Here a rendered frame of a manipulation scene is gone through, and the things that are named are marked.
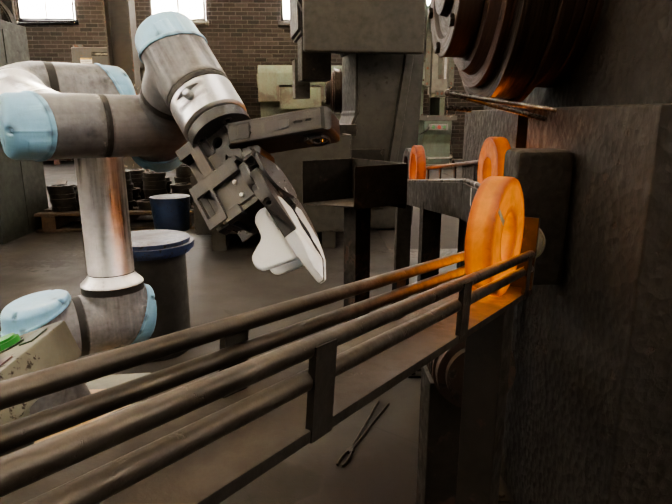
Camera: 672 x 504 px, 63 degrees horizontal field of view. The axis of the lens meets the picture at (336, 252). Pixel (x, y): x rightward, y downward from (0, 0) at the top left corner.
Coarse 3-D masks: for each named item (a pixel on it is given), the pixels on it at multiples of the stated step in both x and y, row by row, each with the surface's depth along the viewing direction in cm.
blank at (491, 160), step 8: (488, 144) 119; (496, 144) 114; (504, 144) 114; (480, 152) 125; (488, 152) 119; (496, 152) 113; (504, 152) 113; (480, 160) 125; (488, 160) 122; (496, 160) 113; (480, 168) 125; (488, 168) 123; (496, 168) 113; (480, 176) 125; (488, 176) 123
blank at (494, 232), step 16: (496, 176) 69; (480, 192) 66; (496, 192) 66; (512, 192) 69; (480, 208) 65; (496, 208) 64; (512, 208) 70; (480, 224) 65; (496, 224) 65; (512, 224) 73; (480, 240) 64; (496, 240) 66; (512, 240) 73; (464, 256) 66; (480, 256) 65; (496, 256) 66; (512, 256) 73
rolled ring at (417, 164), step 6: (414, 150) 206; (420, 150) 203; (414, 156) 212; (420, 156) 201; (414, 162) 215; (420, 162) 201; (414, 168) 216; (420, 168) 201; (414, 174) 216; (420, 174) 201
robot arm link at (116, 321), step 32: (64, 64) 95; (96, 64) 99; (96, 160) 99; (96, 192) 100; (96, 224) 101; (128, 224) 105; (96, 256) 102; (128, 256) 106; (96, 288) 102; (128, 288) 104; (96, 320) 102; (128, 320) 105; (96, 352) 105
